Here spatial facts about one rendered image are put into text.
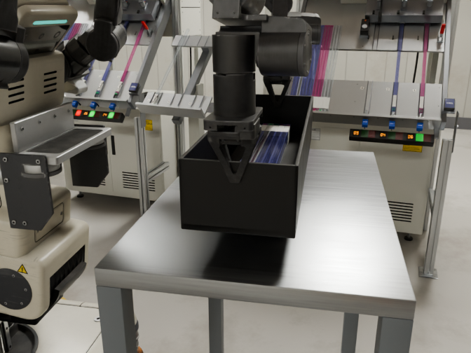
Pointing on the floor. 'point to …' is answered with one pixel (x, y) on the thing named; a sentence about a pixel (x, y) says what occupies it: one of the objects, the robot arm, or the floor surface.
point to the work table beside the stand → (272, 260)
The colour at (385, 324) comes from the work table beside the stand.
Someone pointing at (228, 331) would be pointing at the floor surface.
